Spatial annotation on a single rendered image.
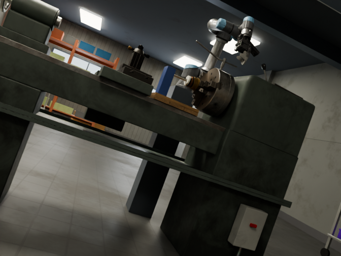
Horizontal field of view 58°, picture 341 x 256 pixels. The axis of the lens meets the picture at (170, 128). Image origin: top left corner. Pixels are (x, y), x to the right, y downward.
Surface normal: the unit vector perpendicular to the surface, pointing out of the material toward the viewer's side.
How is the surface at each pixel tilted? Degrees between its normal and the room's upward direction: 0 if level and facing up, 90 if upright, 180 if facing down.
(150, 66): 90
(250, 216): 90
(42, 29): 90
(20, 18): 90
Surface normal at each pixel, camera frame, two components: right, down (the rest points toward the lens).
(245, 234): 0.33, 0.10
